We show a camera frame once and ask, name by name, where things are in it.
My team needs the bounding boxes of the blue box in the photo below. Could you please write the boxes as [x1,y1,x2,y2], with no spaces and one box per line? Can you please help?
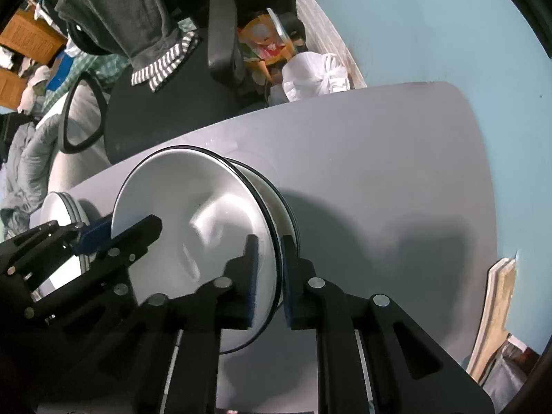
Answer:
[47,49,77,92]

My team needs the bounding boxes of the white plate grey rim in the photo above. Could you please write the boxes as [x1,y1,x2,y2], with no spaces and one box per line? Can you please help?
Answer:
[40,191,90,296]

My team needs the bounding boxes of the striped grey white cloth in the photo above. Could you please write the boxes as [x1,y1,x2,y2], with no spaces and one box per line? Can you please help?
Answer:
[130,30,201,92]

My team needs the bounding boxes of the grey sweatpants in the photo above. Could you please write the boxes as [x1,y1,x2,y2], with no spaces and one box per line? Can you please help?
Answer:
[55,0,183,70]

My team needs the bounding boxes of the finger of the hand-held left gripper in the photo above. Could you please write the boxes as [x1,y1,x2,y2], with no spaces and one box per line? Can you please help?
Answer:
[0,219,114,287]
[23,214,163,326]

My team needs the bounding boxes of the wooden cabinet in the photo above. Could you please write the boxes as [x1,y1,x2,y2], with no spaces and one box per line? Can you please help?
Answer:
[0,9,66,109]

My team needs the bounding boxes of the grey blanket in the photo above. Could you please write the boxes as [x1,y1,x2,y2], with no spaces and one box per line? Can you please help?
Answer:
[0,114,65,236]

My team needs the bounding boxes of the wooden boards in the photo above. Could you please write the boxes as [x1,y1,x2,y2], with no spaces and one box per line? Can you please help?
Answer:
[467,257,518,384]

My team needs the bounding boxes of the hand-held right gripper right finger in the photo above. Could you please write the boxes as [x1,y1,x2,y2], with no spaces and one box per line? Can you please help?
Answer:
[282,235,494,414]

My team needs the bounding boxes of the yellow plastic toy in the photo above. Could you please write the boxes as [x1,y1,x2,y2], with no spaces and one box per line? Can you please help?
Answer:
[238,8,308,85]

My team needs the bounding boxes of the green plaid cloth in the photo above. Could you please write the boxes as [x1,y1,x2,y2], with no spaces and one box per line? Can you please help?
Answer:
[43,49,131,114]

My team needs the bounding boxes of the white plastic bag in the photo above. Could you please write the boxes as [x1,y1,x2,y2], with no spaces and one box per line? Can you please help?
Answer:
[281,51,351,103]

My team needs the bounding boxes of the black office chair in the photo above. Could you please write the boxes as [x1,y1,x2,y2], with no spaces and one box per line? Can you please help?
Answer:
[62,0,298,165]

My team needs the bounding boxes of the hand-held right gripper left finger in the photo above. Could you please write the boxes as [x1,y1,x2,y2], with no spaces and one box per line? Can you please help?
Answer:
[39,234,259,414]

